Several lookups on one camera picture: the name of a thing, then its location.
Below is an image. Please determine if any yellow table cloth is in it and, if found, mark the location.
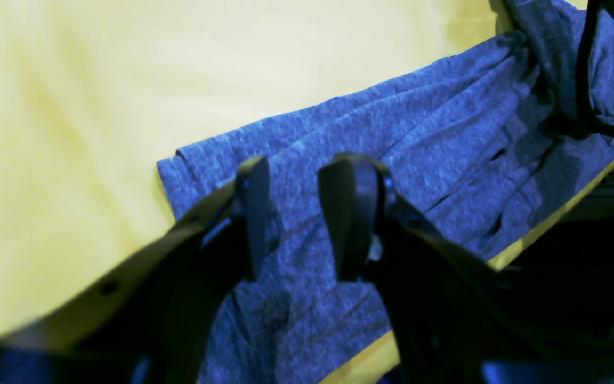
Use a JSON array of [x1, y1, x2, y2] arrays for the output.
[[0, 0, 614, 384]]

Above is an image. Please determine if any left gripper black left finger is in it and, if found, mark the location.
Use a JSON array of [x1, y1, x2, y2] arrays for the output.
[[0, 156, 271, 383]]

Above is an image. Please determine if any grey long-sleeve shirt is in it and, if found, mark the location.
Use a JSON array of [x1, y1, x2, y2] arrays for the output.
[[157, 1, 614, 383]]

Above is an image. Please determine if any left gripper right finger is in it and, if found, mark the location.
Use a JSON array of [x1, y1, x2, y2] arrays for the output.
[[318, 153, 614, 383]]

